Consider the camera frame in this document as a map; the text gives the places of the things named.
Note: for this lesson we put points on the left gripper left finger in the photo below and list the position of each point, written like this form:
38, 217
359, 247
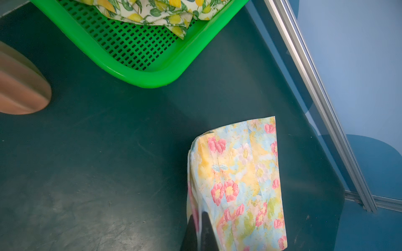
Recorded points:
190, 240

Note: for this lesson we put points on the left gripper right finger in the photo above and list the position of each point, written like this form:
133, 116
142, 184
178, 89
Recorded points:
207, 240

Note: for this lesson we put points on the pastel floral skirt pink flowers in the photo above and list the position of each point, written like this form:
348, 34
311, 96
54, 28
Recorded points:
234, 184

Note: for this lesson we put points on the green plastic basket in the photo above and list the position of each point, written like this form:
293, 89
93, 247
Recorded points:
145, 56

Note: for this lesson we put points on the terracotta ribbed vase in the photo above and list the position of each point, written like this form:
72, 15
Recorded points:
24, 90

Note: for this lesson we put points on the lemon print skirt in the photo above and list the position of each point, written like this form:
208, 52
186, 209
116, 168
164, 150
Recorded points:
175, 15

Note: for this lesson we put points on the aluminium frame back rail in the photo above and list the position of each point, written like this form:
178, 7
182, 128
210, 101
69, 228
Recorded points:
287, 26

